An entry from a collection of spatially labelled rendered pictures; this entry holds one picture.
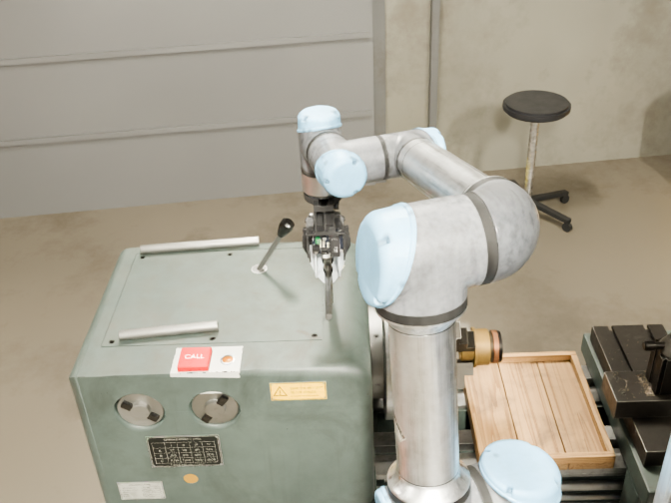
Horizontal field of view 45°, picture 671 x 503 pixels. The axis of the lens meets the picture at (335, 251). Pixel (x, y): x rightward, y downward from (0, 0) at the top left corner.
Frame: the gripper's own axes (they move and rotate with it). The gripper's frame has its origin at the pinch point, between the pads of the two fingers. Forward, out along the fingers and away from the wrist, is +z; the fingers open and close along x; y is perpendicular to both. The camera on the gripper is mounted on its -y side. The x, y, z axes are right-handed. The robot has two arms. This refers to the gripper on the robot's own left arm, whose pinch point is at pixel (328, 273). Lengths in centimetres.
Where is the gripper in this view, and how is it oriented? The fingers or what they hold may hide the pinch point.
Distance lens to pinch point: 158.3
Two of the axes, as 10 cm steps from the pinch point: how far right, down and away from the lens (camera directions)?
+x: 10.0, -0.5, 0.0
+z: 0.4, 8.4, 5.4
